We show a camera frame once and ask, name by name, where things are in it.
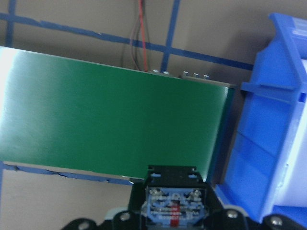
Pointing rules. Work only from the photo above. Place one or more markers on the white foam liner right bin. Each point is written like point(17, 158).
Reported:
point(292, 189)

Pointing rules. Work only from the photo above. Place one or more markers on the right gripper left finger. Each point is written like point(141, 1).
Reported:
point(128, 219)

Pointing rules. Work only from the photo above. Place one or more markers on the yellow push button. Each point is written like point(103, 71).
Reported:
point(174, 198)

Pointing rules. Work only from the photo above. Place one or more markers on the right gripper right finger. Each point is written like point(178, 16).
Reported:
point(231, 218)

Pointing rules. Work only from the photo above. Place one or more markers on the right blue plastic bin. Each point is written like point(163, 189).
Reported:
point(256, 162)

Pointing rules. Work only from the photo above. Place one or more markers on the green conveyor belt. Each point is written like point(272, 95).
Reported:
point(67, 113)

